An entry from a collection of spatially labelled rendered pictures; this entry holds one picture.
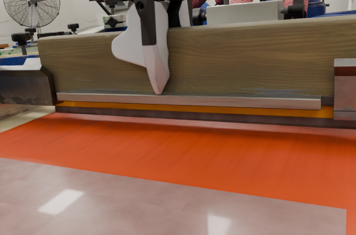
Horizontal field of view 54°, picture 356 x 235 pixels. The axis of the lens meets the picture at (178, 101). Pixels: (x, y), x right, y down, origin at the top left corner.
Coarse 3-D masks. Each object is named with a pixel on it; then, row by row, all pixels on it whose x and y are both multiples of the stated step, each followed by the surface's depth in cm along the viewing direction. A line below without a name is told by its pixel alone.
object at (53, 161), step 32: (32, 128) 42; (64, 128) 41; (96, 128) 40; (128, 128) 39; (160, 128) 38; (0, 160) 33; (32, 160) 33; (64, 160) 32; (96, 160) 31; (128, 160) 31; (0, 192) 27; (32, 192) 26; (64, 192) 26; (0, 224) 23; (32, 224) 22
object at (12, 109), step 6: (0, 102) 47; (0, 108) 47; (6, 108) 48; (12, 108) 49; (18, 108) 50; (24, 108) 51; (30, 108) 52; (0, 114) 47; (6, 114) 48; (12, 114) 49; (0, 120) 47
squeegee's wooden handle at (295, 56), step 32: (192, 32) 34; (224, 32) 32; (256, 32) 31; (288, 32) 30; (320, 32) 29; (352, 32) 28; (64, 64) 42; (96, 64) 40; (128, 64) 38; (192, 64) 35; (224, 64) 33; (256, 64) 32; (288, 64) 31; (320, 64) 30
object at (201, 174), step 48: (192, 144) 33; (240, 144) 32; (288, 144) 31; (336, 144) 30; (96, 192) 26; (144, 192) 25; (192, 192) 24; (240, 192) 24; (288, 192) 23; (336, 192) 23
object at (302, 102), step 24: (72, 96) 41; (96, 96) 39; (120, 96) 38; (144, 96) 37; (168, 96) 35; (192, 96) 34; (216, 96) 33; (240, 96) 32; (264, 96) 32; (288, 96) 31; (312, 96) 30
